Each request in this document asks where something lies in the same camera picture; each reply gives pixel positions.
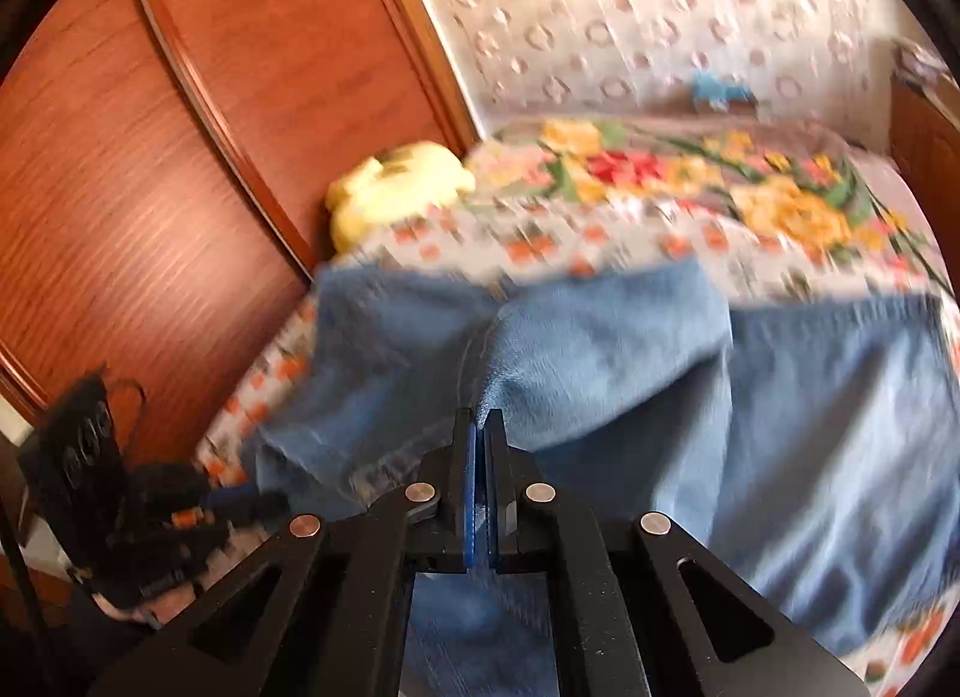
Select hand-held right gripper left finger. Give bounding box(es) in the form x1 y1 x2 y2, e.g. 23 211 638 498
86 408 481 697

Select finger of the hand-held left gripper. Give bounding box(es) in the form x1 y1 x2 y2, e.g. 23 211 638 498
196 483 293 529

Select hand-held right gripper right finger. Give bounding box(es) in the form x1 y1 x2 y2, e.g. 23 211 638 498
480 408 871 697

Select blue denim pants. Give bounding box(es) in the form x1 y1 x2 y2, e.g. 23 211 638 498
251 262 950 697

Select thin black rod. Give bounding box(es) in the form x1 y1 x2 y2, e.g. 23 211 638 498
0 502 53 638

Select orange fruit print bedsheet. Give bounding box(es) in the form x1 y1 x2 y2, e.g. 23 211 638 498
191 202 960 697

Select yellow plush toy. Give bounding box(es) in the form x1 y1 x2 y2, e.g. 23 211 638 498
324 140 477 255

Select wooden louvred wardrobe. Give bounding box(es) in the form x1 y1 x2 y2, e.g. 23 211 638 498
0 0 481 458

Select floral blanket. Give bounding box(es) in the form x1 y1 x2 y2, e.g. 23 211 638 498
461 115 938 278

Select blue plastic package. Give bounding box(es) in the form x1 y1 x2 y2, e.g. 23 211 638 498
690 70 757 109

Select sheer circle-patterned curtain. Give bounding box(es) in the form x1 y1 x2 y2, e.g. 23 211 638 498
382 0 931 150

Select thin black cable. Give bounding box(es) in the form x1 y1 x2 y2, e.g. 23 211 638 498
101 376 149 443

